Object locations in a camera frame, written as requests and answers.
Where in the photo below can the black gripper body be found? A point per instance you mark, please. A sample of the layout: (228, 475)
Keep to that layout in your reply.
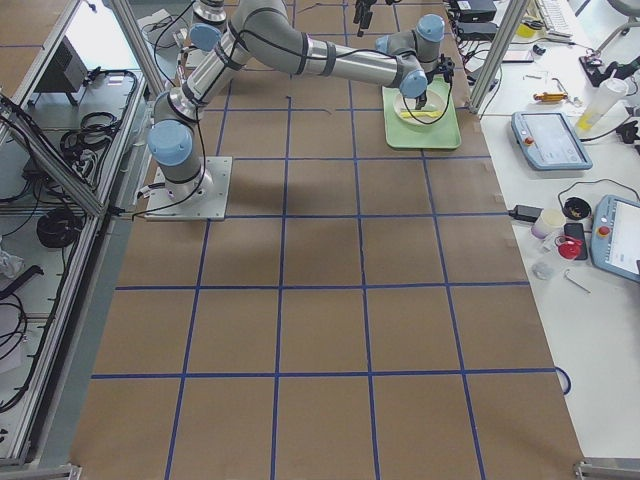
(421, 100)
(364, 13)

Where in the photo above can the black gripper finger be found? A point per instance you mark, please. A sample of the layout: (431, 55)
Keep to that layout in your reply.
(366, 19)
(358, 16)

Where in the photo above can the white round plate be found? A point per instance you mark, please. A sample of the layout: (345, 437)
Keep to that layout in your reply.
(435, 103)

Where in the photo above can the yellow plastic fork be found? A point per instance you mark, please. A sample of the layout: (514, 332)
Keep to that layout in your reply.
(418, 114)

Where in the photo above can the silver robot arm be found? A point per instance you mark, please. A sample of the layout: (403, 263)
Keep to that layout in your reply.
(213, 14)
(262, 32)

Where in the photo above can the light green tray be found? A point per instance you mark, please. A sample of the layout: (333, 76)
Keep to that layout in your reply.
(443, 134)

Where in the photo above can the grey teach pendant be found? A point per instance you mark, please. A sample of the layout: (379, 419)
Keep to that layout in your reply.
(549, 142)
(614, 243)

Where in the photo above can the gold metal tool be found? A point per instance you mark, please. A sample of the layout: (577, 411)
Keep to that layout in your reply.
(550, 97)

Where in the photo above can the black power adapter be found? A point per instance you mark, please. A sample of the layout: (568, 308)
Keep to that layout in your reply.
(525, 213)

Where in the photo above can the clear bottle yellow liquid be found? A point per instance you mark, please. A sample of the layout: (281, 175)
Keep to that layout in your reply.
(609, 92)

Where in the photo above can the black smartphone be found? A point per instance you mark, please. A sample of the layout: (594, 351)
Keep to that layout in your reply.
(576, 242)

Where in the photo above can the aluminium frame post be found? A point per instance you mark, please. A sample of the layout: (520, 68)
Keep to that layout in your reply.
(509, 23)

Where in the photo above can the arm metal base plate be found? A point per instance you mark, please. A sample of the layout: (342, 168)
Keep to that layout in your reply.
(197, 200)

